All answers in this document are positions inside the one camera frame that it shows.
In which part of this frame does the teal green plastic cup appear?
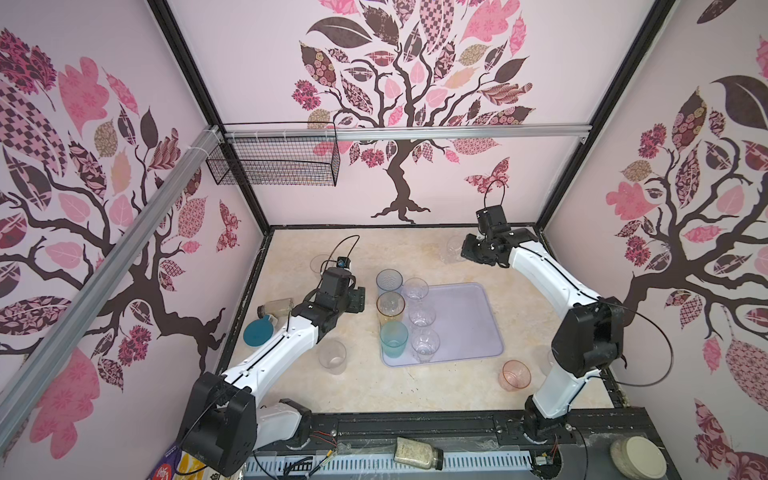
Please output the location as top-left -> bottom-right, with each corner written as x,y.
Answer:
379,321 -> 409,358

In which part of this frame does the clear glass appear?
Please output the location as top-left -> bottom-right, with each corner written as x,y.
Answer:
408,303 -> 436,328
401,277 -> 429,306
310,254 -> 335,279
410,327 -> 441,363
441,235 -> 465,264

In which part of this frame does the pink transparent cup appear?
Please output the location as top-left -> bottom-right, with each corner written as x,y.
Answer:
498,360 -> 532,391

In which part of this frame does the grain filled bottle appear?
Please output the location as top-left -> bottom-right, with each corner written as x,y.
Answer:
393,437 -> 444,471

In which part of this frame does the aluminium rail back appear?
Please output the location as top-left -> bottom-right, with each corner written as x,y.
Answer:
225,124 -> 592,141

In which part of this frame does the aluminium rail left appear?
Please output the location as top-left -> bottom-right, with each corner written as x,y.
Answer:
1,125 -> 221,448

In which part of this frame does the blue grey tall cup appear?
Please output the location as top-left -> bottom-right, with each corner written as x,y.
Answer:
375,268 -> 404,295

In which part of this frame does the black wire basket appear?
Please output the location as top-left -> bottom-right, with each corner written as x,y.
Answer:
206,120 -> 341,187

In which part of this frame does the teal lidded jar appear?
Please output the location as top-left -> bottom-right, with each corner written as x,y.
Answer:
243,315 -> 275,348

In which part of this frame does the glass jar black lid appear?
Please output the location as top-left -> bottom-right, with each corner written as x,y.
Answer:
257,298 -> 294,319

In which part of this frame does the round white lid container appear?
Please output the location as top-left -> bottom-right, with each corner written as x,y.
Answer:
610,436 -> 667,480

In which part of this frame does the yellow transparent plastic cup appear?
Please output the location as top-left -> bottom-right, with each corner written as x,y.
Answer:
376,291 -> 406,326

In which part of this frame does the aluminium rail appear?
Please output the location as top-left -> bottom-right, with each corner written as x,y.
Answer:
1,125 -> 221,448
225,124 -> 592,141

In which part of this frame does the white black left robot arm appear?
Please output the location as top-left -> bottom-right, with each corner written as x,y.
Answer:
176,267 -> 365,476

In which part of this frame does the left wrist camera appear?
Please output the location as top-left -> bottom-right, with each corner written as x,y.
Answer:
334,256 -> 351,270

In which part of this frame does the snack bag colourful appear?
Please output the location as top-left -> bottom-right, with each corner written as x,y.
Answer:
147,445 -> 207,480

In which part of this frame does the white vented cable duct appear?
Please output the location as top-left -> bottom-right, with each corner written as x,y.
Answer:
244,451 -> 532,479

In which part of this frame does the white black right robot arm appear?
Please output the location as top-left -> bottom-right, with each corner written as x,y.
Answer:
461,205 -> 624,444

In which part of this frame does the lavender plastic tray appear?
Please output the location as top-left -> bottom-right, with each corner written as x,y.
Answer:
380,283 -> 504,368

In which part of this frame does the clear cup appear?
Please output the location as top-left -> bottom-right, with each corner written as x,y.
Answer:
535,346 -> 555,376
317,339 -> 347,375

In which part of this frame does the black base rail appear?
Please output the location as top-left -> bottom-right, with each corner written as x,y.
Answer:
261,407 -> 663,453

